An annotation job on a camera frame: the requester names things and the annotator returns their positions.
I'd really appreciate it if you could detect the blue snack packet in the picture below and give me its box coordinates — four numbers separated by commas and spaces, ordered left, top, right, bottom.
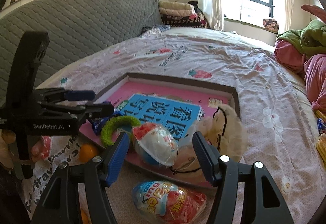
90, 110, 123, 136

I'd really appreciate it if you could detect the green fuzzy ring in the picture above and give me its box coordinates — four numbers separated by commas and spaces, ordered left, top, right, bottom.
100, 115, 142, 148

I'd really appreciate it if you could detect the orange tangerine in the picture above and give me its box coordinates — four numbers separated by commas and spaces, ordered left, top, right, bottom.
78, 143, 99, 163
81, 209, 89, 224

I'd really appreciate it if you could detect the red blue toy egg pack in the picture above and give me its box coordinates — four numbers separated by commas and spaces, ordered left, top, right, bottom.
132, 181, 207, 223

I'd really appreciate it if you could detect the person's left hand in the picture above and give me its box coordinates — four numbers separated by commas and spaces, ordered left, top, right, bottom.
1, 129, 51, 170

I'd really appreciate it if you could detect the grey cardboard tray box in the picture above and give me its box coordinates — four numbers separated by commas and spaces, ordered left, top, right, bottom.
77, 72, 240, 189

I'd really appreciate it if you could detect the pink and blue book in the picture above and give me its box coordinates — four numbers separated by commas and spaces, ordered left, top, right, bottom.
79, 81, 230, 188

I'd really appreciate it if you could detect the grey quilted headboard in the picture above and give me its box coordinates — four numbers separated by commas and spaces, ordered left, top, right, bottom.
1, 0, 162, 101

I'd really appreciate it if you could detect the pink strawberry bed sheet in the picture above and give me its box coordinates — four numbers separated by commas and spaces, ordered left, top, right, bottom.
36, 28, 325, 223

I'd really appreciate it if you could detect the yellow snack pile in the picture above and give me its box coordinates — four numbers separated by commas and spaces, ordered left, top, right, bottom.
315, 110, 325, 163

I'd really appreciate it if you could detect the blue patterned cloth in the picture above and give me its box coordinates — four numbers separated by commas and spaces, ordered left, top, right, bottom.
140, 25, 171, 36

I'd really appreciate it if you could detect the stack of folded blankets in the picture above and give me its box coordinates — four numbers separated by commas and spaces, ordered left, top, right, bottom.
159, 1, 210, 29

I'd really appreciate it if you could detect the pink quilt pile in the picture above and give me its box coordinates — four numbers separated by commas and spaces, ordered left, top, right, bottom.
274, 4, 325, 113

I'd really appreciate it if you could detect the green blanket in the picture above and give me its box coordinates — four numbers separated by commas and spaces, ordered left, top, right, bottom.
277, 19, 326, 58

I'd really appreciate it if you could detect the floral cloth on windowsill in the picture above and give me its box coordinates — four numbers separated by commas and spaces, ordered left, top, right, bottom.
262, 18, 279, 33

